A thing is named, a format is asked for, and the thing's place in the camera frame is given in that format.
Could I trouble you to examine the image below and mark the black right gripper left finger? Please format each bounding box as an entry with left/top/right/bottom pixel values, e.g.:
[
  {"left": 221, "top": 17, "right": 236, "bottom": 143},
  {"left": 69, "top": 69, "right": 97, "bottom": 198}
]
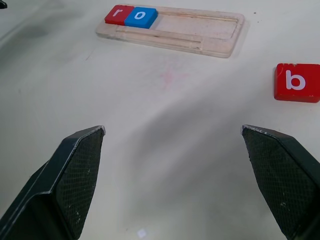
[{"left": 0, "top": 125, "right": 106, "bottom": 240}]

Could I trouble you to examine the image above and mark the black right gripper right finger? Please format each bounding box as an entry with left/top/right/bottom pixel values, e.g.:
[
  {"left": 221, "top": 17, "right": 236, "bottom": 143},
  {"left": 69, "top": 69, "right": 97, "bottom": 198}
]
[{"left": 240, "top": 124, "right": 320, "bottom": 240}]

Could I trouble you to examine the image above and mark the red letter tile b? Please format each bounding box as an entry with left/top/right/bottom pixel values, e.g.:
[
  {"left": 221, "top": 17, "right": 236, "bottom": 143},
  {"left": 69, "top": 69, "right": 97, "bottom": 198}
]
[{"left": 273, "top": 62, "right": 320, "bottom": 104}]

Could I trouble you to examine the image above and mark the red letter tile r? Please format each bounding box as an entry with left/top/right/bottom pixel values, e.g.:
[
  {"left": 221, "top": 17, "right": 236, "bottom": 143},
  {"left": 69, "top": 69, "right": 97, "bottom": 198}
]
[{"left": 104, "top": 4, "right": 135, "bottom": 26}]

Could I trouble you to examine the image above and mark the blue letter tile o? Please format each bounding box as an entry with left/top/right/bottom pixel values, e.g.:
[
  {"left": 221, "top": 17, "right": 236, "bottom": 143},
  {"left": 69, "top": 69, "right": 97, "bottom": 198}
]
[{"left": 124, "top": 6, "right": 159, "bottom": 29}]

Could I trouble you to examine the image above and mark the wooden tile rack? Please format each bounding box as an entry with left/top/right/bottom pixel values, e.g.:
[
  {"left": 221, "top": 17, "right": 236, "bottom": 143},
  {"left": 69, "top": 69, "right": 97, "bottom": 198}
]
[{"left": 94, "top": 3, "right": 246, "bottom": 59}]

